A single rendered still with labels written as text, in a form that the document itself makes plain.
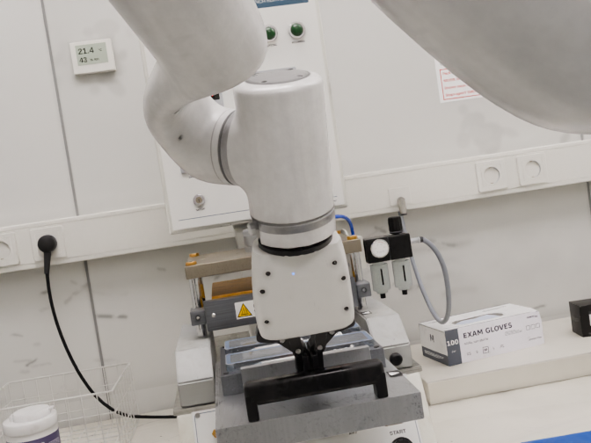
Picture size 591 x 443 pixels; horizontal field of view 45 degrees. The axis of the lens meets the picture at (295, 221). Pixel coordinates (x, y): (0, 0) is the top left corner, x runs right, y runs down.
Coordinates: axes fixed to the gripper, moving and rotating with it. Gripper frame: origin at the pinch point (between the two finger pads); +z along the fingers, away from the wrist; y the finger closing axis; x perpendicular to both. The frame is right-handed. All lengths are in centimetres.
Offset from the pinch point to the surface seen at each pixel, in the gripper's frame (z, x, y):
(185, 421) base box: 15.5, 14.4, -16.0
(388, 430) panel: 19.6, 10.0, 10.7
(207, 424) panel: 16.0, 13.6, -13.1
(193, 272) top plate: 2.0, 31.2, -12.4
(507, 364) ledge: 40, 46, 44
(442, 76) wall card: -7, 94, 49
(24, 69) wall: -21, 99, -44
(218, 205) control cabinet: 1, 55, -7
